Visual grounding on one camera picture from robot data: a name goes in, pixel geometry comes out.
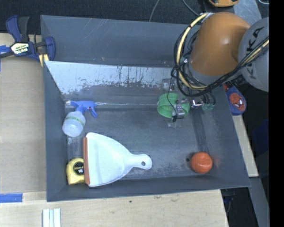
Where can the blue pouch with red face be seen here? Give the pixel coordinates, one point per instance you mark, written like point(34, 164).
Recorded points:
point(237, 103)

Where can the orange ball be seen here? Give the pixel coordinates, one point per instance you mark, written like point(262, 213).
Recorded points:
point(201, 162)

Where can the white dustpan with orange edge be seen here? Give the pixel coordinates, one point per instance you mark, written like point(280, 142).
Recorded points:
point(104, 159)

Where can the yellow tape measure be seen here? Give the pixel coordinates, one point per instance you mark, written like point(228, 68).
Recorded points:
point(73, 176)

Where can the grey metal bin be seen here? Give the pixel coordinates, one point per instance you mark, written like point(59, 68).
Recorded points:
point(137, 148)

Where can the clear spray bottle blue trigger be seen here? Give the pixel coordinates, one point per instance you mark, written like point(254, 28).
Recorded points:
point(73, 124)

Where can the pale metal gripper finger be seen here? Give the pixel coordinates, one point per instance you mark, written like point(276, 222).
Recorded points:
point(168, 84)
point(179, 111)

